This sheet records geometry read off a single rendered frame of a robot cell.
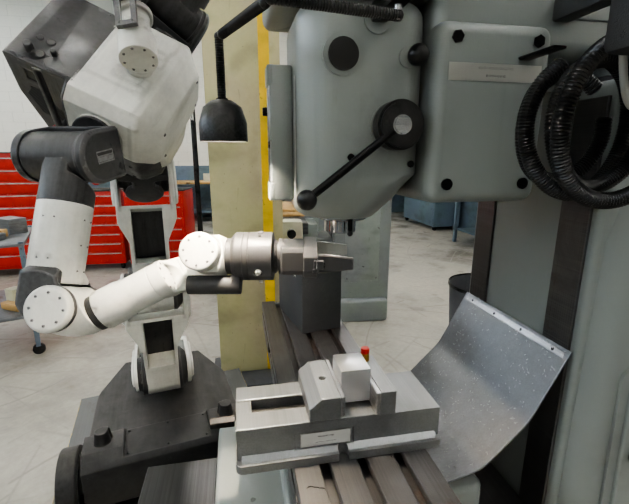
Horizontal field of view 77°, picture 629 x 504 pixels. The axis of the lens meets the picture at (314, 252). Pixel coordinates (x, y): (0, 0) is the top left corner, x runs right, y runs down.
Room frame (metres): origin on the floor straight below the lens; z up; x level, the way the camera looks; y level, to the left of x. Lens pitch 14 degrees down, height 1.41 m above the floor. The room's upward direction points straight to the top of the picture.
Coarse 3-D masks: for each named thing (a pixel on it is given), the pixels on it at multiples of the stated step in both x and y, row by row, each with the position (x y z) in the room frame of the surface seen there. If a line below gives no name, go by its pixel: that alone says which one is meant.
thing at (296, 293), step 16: (336, 272) 1.06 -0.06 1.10; (288, 288) 1.14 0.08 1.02; (304, 288) 1.03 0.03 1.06; (320, 288) 1.05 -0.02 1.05; (336, 288) 1.07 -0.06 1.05; (288, 304) 1.14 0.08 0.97; (304, 304) 1.03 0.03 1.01; (320, 304) 1.05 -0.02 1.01; (336, 304) 1.07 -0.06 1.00; (304, 320) 1.03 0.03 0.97; (320, 320) 1.05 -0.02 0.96; (336, 320) 1.07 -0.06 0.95
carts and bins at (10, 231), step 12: (12, 216) 3.12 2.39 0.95; (0, 228) 3.00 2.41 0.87; (12, 228) 2.98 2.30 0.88; (24, 228) 3.05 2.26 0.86; (0, 240) 2.75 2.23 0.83; (12, 240) 2.75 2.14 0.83; (24, 240) 2.75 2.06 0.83; (24, 252) 2.66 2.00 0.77; (24, 264) 2.65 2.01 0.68; (456, 276) 2.58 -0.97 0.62; (468, 276) 2.61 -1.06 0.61; (12, 288) 2.82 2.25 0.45; (456, 288) 2.31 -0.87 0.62; (468, 288) 2.61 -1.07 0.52; (0, 300) 2.94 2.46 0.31; (12, 300) 2.78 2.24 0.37; (456, 300) 2.32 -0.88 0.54; (0, 312) 2.69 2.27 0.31; (12, 312) 2.69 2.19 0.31; (36, 336) 2.65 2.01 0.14; (36, 348) 2.65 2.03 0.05
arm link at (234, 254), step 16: (192, 240) 0.65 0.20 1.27; (208, 240) 0.65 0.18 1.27; (224, 240) 0.69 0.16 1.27; (240, 240) 0.67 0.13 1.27; (192, 256) 0.64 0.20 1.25; (208, 256) 0.64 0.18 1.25; (224, 256) 0.67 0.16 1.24; (240, 256) 0.66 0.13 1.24; (208, 272) 0.66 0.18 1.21; (224, 272) 0.68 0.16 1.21; (240, 272) 0.66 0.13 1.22; (192, 288) 0.66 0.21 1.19; (208, 288) 0.66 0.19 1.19; (224, 288) 0.66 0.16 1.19; (240, 288) 0.68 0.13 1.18
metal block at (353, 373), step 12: (336, 360) 0.63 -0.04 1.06; (348, 360) 0.63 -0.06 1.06; (360, 360) 0.63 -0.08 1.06; (336, 372) 0.63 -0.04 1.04; (348, 372) 0.60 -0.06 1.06; (360, 372) 0.60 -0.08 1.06; (348, 384) 0.60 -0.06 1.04; (360, 384) 0.60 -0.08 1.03; (348, 396) 0.60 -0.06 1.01; (360, 396) 0.60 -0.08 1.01
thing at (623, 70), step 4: (620, 56) 0.50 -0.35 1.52; (624, 56) 0.50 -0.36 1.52; (620, 60) 0.50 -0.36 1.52; (624, 60) 0.50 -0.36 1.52; (620, 64) 0.50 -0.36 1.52; (624, 64) 0.50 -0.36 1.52; (620, 68) 0.50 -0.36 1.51; (624, 68) 0.50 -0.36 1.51; (620, 72) 0.50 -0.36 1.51; (624, 72) 0.50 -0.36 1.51; (620, 76) 0.50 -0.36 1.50; (624, 76) 0.50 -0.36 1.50; (620, 80) 0.50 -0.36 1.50; (624, 80) 0.50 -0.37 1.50; (628, 80) 0.50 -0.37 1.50; (620, 84) 0.51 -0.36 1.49; (624, 84) 0.50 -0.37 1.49; (628, 84) 0.50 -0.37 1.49; (620, 88) 0.51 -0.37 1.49; (624, 88) 0.50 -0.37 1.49; (628, 88) 0.50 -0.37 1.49; (624, 92) 0.50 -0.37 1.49; (628, 92) 0.50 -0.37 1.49; (624, 96) 0.50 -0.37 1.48; (628, 96) 0.50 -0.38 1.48; (624, 100) 0.51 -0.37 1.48; (628, 100) 0.50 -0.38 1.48; (624, 104) 0.51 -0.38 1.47; (628, 104) 0.51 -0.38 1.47; (628, 108) 0.51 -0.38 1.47
